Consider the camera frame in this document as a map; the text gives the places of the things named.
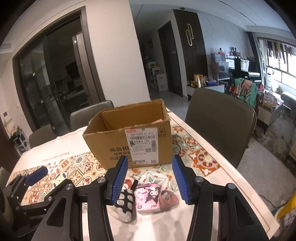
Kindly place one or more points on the glass sliding door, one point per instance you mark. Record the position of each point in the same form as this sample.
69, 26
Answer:
39, 92

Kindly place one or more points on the pink hair scrunchie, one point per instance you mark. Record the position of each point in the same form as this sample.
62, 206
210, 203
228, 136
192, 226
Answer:
167, 200

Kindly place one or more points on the grey chair left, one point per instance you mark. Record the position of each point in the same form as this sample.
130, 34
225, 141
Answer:
41, 136

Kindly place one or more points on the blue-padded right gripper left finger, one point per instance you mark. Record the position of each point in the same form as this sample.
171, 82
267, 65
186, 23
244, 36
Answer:
99, 194

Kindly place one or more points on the pink knitted cloth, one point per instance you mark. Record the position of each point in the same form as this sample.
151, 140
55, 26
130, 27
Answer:
157, 121

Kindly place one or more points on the yellow toy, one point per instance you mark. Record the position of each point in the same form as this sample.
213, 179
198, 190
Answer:
287, 208

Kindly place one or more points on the white black patterned cloth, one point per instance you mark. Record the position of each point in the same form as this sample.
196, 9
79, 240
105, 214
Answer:
124, 209

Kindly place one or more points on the dark chair right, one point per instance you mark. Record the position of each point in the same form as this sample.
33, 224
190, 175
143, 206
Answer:
223, 121

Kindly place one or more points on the grey chair middle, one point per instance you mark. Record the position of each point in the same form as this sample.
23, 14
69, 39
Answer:
82, 117

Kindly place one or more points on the white low cabinet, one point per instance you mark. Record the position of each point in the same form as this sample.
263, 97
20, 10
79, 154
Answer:
218, 88

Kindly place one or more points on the clothes-covered wooden chair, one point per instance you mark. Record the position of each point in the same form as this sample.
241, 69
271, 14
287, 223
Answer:
243, 89

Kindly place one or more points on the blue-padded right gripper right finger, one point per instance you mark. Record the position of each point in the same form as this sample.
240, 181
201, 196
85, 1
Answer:
236, 219

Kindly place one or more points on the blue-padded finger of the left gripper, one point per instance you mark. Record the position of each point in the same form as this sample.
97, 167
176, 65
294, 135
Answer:
36, 176

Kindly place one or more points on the black piano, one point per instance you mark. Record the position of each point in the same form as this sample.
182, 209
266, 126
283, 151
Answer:
241, 68

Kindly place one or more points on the white storage boxes hallway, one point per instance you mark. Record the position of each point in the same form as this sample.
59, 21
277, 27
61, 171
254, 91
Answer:
156, 77

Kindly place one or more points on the white shelf rack left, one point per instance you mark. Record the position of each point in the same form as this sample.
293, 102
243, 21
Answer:
21, 142

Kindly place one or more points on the brown cardboard box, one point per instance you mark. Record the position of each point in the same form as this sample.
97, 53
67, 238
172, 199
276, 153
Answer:
126, 131

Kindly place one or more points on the grey chair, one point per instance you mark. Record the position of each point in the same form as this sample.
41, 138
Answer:
41, 136
82, 117

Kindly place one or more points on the pink cartoon tissue pack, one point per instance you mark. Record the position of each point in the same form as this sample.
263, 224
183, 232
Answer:
147, 198

